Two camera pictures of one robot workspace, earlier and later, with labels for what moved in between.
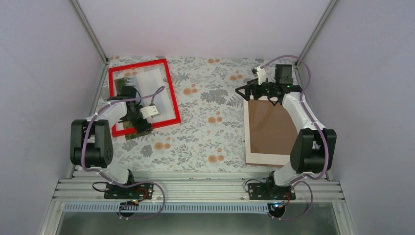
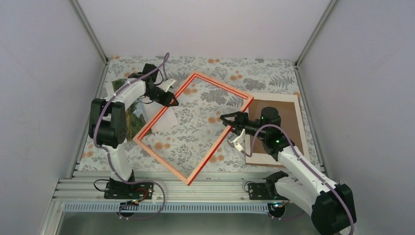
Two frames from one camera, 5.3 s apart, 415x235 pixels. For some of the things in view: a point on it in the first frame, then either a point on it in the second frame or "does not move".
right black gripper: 254,86 to 240,119
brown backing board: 272,130 does not move
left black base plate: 135,192 does not move
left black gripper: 143,127 to 166,100
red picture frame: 111,71 to 176,172
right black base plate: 261,191 does not move
